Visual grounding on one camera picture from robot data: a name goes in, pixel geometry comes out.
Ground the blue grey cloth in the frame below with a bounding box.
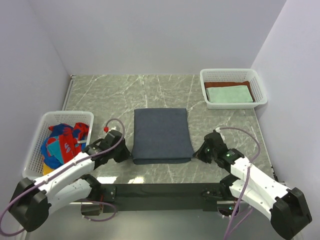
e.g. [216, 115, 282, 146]
[132, 108, 194, 165]

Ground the mint green towel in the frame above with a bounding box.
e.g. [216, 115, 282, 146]
[206, 85, 254, 104]

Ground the rust brown towel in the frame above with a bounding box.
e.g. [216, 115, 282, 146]
[204, 81, 255, 102]

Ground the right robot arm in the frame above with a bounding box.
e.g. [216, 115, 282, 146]
[193, 128, 313, 240]

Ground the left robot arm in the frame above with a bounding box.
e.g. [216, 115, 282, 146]
[8, 130, 131, 232]

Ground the red patterned cloth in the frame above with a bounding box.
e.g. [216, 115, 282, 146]
[40, 122, 89, 175]

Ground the white laundry basket with clothes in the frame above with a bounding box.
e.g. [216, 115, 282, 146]
[22, 110, 94, 180]

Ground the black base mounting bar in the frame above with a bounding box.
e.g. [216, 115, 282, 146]
[71, 182, 251, 214]

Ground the aluminium front frame rail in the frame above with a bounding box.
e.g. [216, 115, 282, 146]
[14, 181, 303, 240]

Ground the aluminium table edge rail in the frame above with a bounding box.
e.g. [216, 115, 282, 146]
[61, 74, 77, 111]

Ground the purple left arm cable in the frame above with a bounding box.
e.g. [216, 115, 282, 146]
[0, 118, 126, 237]

